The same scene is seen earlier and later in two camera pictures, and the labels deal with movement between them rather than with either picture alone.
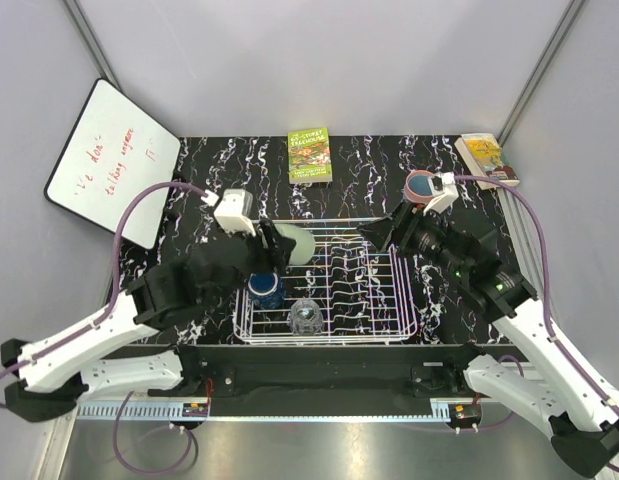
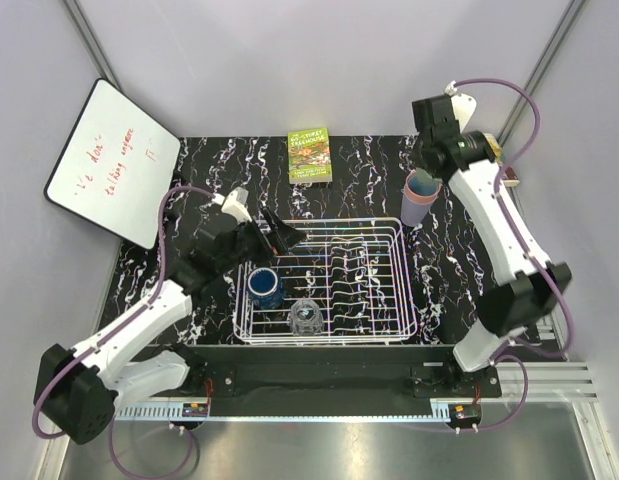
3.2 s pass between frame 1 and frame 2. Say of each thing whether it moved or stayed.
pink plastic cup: stayed
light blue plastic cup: stayed
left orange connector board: stayed
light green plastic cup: moved
